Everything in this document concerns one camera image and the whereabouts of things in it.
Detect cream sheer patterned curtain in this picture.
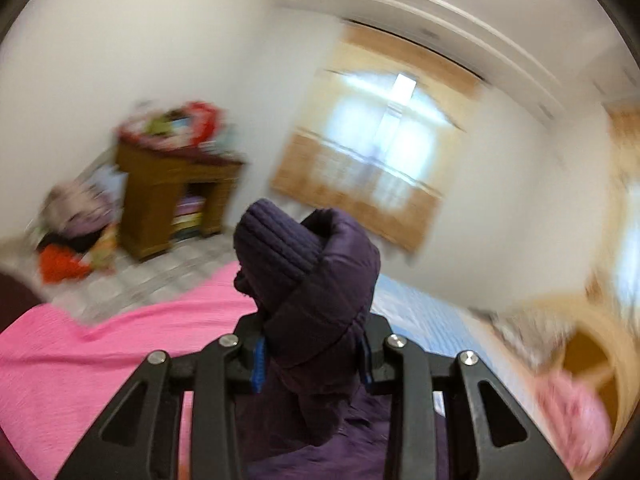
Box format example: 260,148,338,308
604,100,640,311

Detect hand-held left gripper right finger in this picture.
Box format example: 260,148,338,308
361,314,572,480

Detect heap of clothes and bags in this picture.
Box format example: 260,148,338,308
31,179,122,285

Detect wooden desk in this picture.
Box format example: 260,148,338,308
114,139,246,262

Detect purple quilted jacket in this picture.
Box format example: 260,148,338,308
232,198,451,480

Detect golden patterned curtain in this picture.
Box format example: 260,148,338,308
269,25,485,255

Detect pink folded quilt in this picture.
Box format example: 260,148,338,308
534,370,615,467

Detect striped floral pillow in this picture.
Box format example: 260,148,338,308
482,309,576,367

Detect folded cloths in cabinet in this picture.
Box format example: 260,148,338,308
171,194,207,242

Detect blue and pink printed bedcover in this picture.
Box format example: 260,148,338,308
0,260,546,480

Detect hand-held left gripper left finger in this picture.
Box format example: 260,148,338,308
55,314,265,480

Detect pile of colourful clothes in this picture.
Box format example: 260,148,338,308
117,100,242,155

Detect cream round bed headboard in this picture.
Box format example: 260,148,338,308
537,280,637,461

